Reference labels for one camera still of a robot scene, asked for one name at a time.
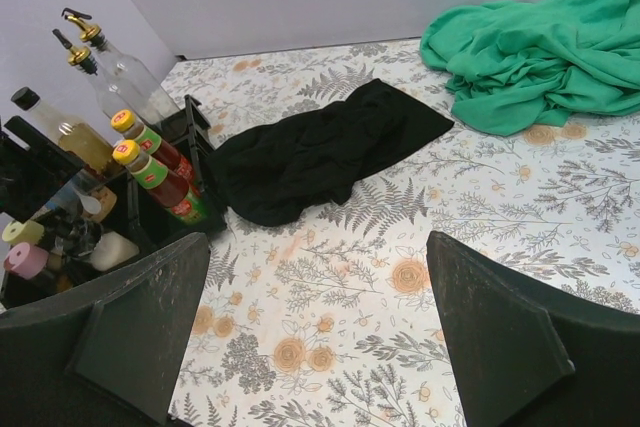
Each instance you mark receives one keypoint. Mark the black cloth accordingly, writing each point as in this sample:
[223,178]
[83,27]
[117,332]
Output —
[270,174]

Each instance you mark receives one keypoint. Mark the green cloth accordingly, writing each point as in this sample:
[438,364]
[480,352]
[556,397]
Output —
[516,64]

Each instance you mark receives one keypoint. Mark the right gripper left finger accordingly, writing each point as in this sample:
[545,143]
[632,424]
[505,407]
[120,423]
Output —
[108,352]

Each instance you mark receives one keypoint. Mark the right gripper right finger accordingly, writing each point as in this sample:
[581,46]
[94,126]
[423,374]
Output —
[524,353]

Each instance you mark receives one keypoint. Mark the black cap spice jar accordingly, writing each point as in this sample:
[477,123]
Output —
[77,235]

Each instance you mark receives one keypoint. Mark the gold spout glass bottle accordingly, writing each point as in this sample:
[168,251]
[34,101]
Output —
[113,94]

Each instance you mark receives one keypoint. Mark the yellow cap spice bottle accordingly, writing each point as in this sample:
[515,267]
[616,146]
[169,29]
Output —
[17,232]

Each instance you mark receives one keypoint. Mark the black compartment tray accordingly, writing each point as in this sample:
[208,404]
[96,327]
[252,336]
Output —
[155,206]

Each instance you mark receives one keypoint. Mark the dark soy sauce bottle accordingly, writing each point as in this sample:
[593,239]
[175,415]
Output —
[70,133]

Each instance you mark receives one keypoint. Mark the yellow cap sauce bottle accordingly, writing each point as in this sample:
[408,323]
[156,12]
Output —
[132,128]
[172,192]

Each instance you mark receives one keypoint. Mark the white spice jar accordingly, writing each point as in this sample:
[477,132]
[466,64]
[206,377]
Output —
[111,250]

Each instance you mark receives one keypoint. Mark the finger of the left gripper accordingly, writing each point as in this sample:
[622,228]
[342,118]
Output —
[33,169]

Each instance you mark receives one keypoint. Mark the tall gold spout bottle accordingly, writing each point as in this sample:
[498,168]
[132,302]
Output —
[141,88]

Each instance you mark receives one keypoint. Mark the pink cap spice bottle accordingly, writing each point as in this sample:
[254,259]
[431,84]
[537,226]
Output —
[25,260]

